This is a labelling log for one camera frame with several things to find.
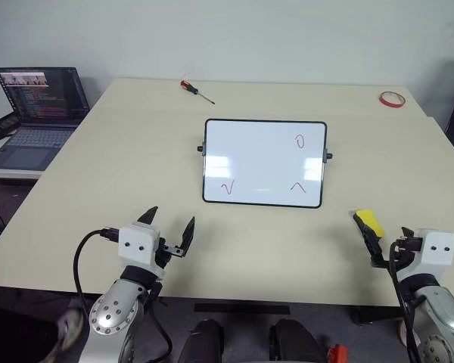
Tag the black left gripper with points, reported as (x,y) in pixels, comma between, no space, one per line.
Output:
(161,258)

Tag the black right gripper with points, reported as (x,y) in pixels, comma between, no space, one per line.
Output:
(405,251)

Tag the yellow eraser block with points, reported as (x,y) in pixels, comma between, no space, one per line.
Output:
(373,221)

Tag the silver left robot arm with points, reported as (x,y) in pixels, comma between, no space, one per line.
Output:
(117,306)

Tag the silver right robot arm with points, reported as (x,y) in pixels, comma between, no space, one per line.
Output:
(439,310)

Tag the black table foot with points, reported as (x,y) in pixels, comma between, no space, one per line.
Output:
(378,314)

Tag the black bar under table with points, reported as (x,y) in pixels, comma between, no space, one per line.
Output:
(242,308)

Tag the black framed whiteboard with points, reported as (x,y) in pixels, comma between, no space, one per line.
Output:
(261,162)

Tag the dark rounded shape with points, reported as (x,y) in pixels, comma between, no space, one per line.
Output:
(293,342)
(204,342)

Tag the small red object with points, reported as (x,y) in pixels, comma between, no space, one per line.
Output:
(338,354)

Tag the red tape roll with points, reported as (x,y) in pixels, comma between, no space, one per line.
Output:
(383,100)

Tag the open grey laptop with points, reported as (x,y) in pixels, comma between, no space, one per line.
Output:
(41,98)

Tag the black flat device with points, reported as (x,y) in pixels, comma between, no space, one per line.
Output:
(2,125)

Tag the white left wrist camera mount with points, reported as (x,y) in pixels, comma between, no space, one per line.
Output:
(138,246)

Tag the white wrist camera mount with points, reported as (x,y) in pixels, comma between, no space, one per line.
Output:
(138,246)
(437,251)

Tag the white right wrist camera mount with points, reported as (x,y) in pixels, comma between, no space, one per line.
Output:
(437,251)

